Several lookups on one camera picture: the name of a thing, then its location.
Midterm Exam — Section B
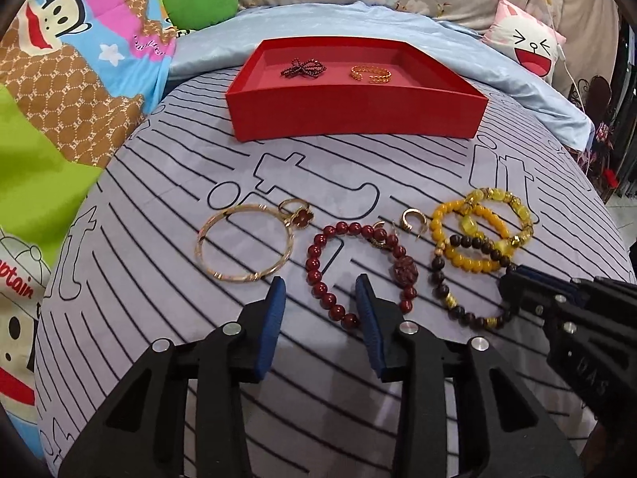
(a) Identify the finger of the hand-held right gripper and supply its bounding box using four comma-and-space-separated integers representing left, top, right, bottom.
500, 274, 637, 409
508, 265, 637, 310

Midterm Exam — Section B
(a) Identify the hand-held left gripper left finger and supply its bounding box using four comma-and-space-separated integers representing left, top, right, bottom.
59, 276, 287, 478

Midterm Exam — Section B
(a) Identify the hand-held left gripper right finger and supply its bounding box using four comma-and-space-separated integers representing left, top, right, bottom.
356, 274, 583, 478

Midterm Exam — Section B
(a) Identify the red bead bracelet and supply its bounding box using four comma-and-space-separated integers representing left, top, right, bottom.
306, 221, 416, 322

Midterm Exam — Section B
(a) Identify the translucent yellow bead bracelet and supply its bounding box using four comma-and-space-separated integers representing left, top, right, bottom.
460, 186, 535, 250

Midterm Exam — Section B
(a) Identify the opaque yellow bead bracelet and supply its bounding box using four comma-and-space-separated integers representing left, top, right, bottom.
430, 199, 513, 272

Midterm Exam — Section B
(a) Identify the dark bead bracelet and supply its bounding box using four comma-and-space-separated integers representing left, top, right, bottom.
430, 234, 518, 329

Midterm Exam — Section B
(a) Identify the thin gold bangle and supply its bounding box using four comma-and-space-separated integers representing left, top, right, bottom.
198, 204, 295, 284

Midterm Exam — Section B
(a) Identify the gold ring with red flower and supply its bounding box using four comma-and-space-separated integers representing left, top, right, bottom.
277, 198, 314, 230

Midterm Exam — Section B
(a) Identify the red jewelry tray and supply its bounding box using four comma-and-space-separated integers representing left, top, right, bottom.
226, 37, 488, 143

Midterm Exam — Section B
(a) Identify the grey striped bed sheet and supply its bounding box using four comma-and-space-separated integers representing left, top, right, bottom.
35, 67, 637, 478

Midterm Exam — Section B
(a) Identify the pink cat face cushion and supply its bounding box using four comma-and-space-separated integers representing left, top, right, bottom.
482, 0, 568, 80

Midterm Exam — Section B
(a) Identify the dark beaded bow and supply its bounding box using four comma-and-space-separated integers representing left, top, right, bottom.
281, 59, 326, 80

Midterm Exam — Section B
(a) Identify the light blue quilt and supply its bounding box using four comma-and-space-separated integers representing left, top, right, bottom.
166, 1, 595, 153

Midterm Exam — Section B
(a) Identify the green pillow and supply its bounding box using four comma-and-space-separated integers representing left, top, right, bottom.
162, 0, 237, 31

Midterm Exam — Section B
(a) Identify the colourful cartoon monkey blanket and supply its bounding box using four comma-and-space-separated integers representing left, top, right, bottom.
0, 0, 177, 409

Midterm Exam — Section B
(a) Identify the dark metal scrollwork frame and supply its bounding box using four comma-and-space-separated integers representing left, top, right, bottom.
572, 74, 614, 127

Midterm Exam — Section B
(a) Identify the white cable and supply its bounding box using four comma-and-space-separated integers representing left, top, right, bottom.
542, 0, 590, 110

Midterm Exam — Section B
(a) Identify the gold chain bracelet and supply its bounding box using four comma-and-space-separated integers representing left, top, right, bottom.
350, 65, 392, 84

